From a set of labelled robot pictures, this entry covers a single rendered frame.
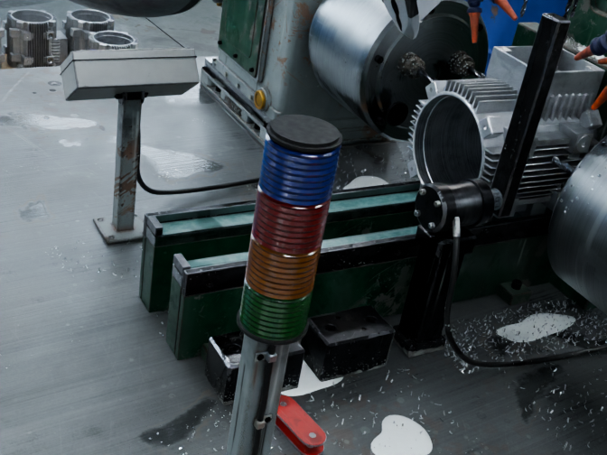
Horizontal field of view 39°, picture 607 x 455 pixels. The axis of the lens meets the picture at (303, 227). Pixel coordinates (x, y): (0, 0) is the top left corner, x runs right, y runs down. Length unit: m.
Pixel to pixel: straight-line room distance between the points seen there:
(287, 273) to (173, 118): 1.02
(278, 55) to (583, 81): 0.57
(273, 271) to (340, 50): 0.75
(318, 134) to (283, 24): 0.89
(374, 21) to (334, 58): 0.10
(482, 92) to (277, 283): 0.56
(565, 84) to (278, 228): 0.64
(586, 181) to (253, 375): 0.46
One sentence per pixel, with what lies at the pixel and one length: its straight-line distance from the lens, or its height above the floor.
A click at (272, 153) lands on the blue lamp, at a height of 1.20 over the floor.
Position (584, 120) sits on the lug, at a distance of 1.27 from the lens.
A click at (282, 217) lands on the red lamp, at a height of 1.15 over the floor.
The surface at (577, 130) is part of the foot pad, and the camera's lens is 1.23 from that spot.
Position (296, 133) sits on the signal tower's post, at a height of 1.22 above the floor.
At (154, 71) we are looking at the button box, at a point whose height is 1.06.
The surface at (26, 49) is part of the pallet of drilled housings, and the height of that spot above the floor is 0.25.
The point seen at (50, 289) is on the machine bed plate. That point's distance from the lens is 1.19.
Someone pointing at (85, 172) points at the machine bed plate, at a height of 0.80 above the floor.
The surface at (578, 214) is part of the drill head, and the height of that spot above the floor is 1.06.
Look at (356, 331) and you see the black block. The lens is 1.07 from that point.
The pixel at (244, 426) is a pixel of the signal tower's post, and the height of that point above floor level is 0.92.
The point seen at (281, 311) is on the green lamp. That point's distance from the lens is 0.73.
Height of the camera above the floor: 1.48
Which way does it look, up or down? 30 degrees down
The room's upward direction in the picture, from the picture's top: 10 degrees clockwise
